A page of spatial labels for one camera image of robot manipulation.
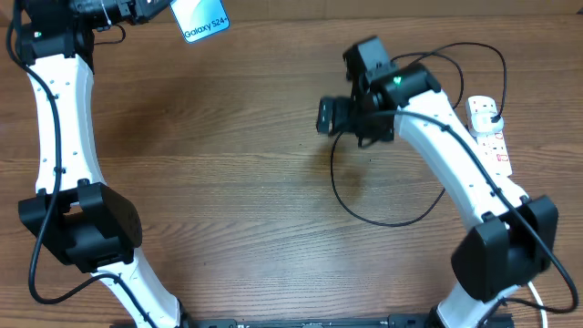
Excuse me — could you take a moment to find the smartphone with blue screen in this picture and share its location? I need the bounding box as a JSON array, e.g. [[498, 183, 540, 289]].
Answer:
[[169, 0, 230, 44]]

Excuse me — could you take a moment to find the black USB charging cable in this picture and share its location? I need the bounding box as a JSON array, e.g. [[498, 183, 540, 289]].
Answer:
[[329, 41, 508, 228]]

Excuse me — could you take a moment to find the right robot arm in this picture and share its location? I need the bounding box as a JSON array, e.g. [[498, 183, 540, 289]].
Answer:
[[316, 37, 558, 327]]

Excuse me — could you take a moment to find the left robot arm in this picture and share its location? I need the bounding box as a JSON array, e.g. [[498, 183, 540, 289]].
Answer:
[[6, 0, 192, 327]]

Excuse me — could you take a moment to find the white power strip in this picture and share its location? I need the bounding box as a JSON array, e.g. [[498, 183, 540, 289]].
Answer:
[[465, 96, 513, 177]]

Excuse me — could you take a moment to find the white USB wall charger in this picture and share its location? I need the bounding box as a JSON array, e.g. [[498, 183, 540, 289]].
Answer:
[[468, 112, 505, 137]]

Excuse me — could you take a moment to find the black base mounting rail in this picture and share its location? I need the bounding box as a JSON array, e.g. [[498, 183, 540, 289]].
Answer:
[[108, 312, 516, 328]]

